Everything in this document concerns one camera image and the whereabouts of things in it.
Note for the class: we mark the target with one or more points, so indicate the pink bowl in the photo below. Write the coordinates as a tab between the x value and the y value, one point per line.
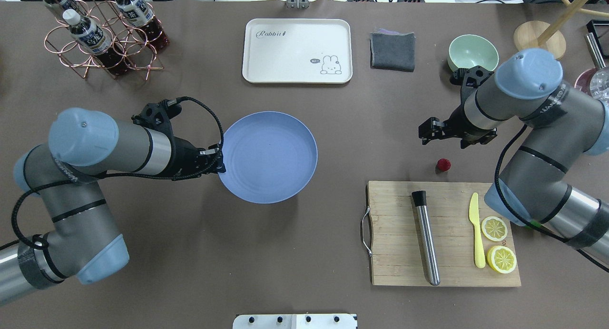
583	81

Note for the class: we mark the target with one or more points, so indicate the grey folded cloth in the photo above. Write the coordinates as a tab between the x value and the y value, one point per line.
393	50

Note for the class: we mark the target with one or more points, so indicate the wooden cutting board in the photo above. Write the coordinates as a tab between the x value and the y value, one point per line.
396	245

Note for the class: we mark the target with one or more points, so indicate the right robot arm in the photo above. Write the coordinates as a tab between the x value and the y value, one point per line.
565	123

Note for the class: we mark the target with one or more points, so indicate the steel muddler black tip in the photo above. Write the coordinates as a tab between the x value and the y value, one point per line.
430	260

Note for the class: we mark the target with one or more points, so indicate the lower right drink bottle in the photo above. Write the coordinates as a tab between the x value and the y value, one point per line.
141	16

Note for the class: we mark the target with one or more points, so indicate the red strawberry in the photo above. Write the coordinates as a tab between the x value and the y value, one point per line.
443	165

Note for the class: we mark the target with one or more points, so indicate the clear ice cubes pile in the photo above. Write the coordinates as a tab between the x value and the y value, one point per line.
600	93

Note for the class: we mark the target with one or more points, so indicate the cream rabbit tray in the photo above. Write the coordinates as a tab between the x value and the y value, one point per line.
297	51

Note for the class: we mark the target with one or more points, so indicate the copper wire bottle rack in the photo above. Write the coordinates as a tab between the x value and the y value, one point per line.
128	46

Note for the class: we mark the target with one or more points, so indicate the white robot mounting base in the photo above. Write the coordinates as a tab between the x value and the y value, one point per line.
296	321

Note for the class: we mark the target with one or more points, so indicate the yellow plastic knife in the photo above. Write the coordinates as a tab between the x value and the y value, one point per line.
474	218

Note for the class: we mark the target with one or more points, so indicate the blue plate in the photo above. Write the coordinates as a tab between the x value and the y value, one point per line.
269	157

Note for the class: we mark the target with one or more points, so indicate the steel ice scoop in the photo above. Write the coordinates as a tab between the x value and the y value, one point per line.
601	77

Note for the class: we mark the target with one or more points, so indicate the lower left drink bottle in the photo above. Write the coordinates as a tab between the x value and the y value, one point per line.
87	33

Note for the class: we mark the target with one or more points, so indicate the black tray corner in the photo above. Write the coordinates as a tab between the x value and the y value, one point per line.
600	29

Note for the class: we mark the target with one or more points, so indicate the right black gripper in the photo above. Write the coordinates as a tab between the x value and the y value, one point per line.
455	121

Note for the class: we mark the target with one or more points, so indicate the mint green bowl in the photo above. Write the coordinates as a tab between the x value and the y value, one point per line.
467	51

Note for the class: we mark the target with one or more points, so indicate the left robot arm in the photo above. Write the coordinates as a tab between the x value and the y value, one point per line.
84	147

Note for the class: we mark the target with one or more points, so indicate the lemon slice on board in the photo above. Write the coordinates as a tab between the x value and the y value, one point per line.
494	229

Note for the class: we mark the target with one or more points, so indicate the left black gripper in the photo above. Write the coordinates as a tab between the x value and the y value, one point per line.
184	157

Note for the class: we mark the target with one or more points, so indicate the lemon half on board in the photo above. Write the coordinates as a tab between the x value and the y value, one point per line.
501	259

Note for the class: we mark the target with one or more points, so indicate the wooden mug tree stand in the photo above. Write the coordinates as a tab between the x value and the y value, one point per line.
538	34

